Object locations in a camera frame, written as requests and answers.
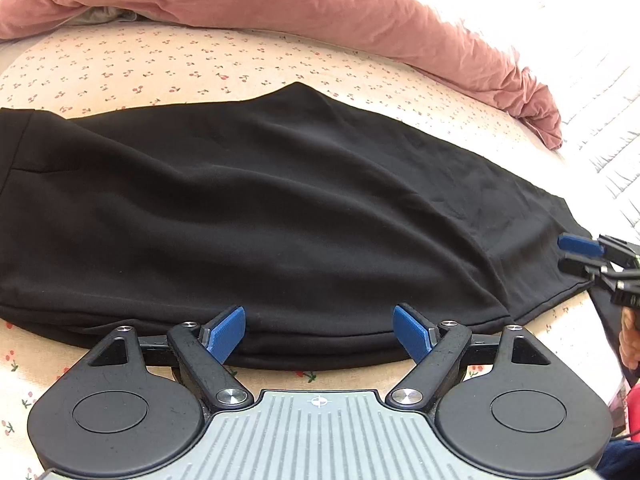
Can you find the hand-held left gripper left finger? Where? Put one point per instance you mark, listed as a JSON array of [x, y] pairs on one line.
[[225, 332]]

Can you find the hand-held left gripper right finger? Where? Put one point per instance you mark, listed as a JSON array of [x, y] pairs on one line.
[[410, 330]]

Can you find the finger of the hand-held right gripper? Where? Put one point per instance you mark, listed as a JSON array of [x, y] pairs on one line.
[[580, 244], [577, 265]]

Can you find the black pants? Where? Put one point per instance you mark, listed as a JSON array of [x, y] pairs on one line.
[[250, 210]]

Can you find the person's right hand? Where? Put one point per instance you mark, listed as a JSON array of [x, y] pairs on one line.
[[631, 335]]

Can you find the grey quilted blanket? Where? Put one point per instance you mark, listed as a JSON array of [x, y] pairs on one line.
[[605, 125]]

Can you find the pink duvet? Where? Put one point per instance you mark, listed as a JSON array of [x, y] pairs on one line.
[[300, 10]]

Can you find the grey cloth under duvet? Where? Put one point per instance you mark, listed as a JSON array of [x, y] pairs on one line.
[[105, 14]]

